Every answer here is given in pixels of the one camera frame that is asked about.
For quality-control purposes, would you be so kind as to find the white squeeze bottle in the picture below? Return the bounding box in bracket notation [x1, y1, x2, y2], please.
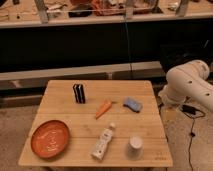
[91, 123, 116, 161]

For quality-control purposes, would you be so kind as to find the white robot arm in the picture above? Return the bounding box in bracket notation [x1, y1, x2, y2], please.
[159, 60, 213, 112]

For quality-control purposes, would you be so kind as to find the black striped eraser block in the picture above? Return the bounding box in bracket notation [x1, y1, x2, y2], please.
[73, 84, 86, 104]

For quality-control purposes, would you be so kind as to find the orange carrot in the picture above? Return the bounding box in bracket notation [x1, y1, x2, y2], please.
[95, 100, 115, 119]

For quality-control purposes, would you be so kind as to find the blue sponge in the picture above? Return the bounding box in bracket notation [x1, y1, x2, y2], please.
[123, 97, 142, 113]

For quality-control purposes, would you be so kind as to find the wooden table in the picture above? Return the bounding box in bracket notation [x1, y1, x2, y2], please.
[19, 80, 173, 168]

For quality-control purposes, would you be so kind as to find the dark storage box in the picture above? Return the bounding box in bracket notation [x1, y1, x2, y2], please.
[159, 40, 213, 72]

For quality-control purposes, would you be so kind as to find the orange plate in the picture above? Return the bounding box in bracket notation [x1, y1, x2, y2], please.
[31, 120, 70, 159]

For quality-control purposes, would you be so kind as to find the long wooden shelf bench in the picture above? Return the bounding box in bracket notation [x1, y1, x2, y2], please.
[0, 0, 213, 29]

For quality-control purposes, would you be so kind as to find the black power adapter with cable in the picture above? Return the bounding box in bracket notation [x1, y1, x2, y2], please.
[181, 105, 206, 171]

